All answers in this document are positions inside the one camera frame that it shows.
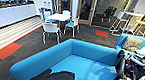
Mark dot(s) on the teal chair white legs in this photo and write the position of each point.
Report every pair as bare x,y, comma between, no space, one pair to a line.
72,24
47,15

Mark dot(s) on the high white table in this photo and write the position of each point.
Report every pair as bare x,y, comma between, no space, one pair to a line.
134,13

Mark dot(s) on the square white table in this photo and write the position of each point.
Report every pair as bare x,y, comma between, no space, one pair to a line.
58,17

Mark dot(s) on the small blue sofa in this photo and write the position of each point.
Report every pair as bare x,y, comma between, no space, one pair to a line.
121,39

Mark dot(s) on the patterned grey cushion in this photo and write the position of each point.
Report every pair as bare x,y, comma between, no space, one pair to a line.
132,43

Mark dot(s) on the black office chair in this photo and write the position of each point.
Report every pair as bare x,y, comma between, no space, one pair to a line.
109,12

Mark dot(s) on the large blue sofa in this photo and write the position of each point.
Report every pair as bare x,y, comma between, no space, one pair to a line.
87,56

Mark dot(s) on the wooden framed glass door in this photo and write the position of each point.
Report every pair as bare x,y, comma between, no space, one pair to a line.
86,9

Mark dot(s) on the white bar stool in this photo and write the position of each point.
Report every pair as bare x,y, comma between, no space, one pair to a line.
120,16

